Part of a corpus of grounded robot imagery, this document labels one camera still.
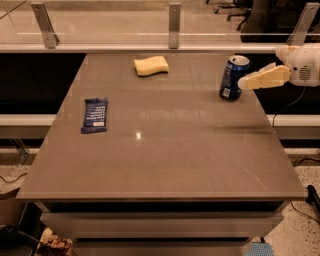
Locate grey drawer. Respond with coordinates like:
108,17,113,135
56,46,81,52
72,241,250,256
41,212,283,239

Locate black device at right edge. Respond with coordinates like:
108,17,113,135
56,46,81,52
306,185,320,214

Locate blue pepsi can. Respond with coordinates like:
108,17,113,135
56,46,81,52
219,55,250,100

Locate middle metal glass bracket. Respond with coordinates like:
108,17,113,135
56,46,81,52
168,2,181,49

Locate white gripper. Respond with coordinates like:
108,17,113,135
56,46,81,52
238,43,320,90

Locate left metal glass bracket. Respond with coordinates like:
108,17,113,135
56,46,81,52
31,2,59,49

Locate blue perforated mat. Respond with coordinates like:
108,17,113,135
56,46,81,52
244,243,274,256

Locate blue rxbar blueberry wrapper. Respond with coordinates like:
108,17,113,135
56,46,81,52
81,98,108,134

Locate right metal glass bracket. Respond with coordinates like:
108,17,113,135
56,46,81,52
286,2,320,46

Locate black office chair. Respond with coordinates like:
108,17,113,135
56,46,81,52
214,0,306,43

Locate glass barrier panel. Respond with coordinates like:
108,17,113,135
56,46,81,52
0,0,320,46

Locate snack box on floor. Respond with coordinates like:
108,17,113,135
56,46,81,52
36,228,72,256

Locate upper grey drawer front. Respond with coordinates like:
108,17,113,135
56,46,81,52
41,212,283,239

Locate lower grey drawer front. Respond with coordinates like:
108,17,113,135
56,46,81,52
72,241,250,256

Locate black floor cable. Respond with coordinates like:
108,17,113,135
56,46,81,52
271,86,320,225

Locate metal glass bracket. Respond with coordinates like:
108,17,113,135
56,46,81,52
31,2,59,49
168,2,181,49
286,2,320,46

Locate yellow sponge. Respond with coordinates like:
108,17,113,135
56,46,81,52
134,56,169,76

